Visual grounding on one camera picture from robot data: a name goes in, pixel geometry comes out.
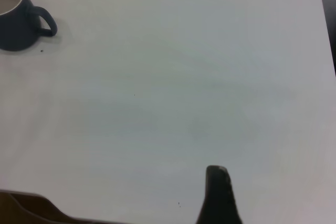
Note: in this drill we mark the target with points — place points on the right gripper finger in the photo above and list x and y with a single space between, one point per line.
218 200

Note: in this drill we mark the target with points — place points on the dark blue-grey ceramic mug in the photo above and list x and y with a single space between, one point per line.
15 32

